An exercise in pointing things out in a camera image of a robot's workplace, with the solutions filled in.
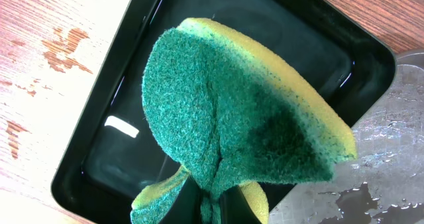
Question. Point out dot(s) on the black water tray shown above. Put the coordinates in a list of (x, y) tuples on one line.
[(112, 154)]

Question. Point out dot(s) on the green yellow sponge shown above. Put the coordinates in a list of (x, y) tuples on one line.
[(233, 114)]

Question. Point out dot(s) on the dark brown serving tray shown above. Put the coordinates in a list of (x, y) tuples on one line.
[(385, 183)]

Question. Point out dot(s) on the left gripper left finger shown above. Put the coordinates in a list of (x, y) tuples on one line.
[(186, 208)]

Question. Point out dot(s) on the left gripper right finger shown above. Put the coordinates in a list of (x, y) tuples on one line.
[(235, 209)]

